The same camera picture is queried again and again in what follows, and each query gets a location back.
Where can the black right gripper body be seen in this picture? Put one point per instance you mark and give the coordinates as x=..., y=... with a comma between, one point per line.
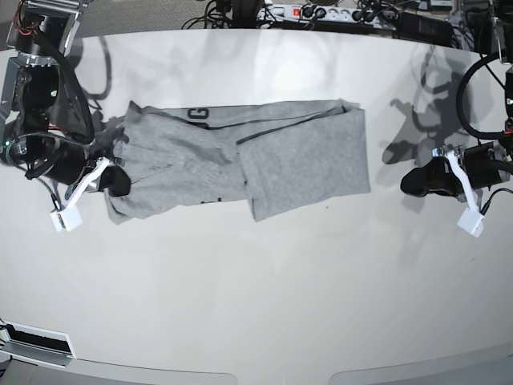
x=67, y=165

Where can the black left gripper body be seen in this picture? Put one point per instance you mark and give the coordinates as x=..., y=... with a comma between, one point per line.
x=476, y=163

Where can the grey t-shirt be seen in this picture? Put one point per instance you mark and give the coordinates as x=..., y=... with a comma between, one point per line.
x=276, y=156

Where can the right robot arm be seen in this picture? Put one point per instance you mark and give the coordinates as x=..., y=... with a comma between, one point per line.
x=47, y=129

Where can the black power adapter box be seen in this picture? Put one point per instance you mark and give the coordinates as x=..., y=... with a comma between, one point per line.
x=424, y=29

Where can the white power strip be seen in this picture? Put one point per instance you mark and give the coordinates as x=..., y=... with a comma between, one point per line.
x=375, y=15

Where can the white slotted bracket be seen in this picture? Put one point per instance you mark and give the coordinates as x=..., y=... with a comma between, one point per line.
x=36, y=345

